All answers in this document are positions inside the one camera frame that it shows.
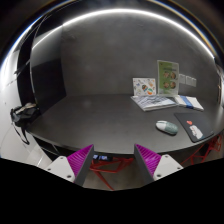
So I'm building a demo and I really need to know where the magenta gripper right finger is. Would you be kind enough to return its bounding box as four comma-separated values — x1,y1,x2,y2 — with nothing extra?
133,143,185,186

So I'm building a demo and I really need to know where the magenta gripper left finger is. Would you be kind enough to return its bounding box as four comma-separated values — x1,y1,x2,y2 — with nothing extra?
44,143,95,187

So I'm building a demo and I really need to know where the grey-green computer mouse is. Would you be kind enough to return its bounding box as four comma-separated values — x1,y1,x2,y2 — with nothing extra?
156,120,178,135

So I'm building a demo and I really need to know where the black mouse pad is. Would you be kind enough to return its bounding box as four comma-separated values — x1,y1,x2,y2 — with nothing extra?
175,113,214,143

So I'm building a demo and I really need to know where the striped grey magazine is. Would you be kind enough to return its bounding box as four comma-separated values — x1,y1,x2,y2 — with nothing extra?
131,95,176,112

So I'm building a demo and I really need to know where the white blue booklet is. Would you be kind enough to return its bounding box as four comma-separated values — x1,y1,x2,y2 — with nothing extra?
175,95,204,111

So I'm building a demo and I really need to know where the red chair at right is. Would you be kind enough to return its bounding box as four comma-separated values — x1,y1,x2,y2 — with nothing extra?
181,134,222,165

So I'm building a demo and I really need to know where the white sticker card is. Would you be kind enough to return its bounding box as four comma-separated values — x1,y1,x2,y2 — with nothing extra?
133,78,156,96

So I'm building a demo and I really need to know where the green framed menu stand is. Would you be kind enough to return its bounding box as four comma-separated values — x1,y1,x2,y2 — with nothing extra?
157,60,179,96

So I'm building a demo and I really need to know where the red chair frame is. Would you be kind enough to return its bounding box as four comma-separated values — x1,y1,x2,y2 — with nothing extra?
90,157,133,190

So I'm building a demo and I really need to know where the white wall socket panel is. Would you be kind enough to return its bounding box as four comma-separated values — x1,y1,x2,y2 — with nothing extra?
179,74,197,87

